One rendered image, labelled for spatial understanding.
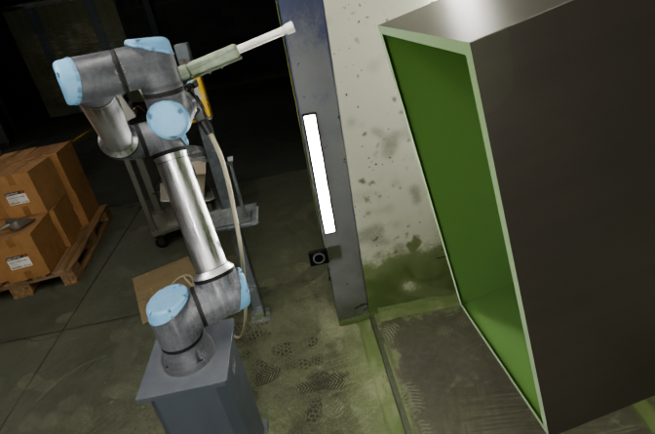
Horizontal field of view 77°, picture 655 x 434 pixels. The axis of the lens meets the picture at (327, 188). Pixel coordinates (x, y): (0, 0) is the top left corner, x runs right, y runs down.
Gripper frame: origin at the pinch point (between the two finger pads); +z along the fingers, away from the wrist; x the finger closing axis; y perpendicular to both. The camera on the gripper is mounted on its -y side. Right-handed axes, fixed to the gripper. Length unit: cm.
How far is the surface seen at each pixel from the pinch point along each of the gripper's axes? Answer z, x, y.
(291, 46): 52, 37, 8
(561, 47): -61, 75, 13
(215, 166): 74, -21, 50
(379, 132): 49, 60, 59
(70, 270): 166, -181, 110
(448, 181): -2, 69, 67
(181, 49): 75, -9, -6
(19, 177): 203, -189, 36
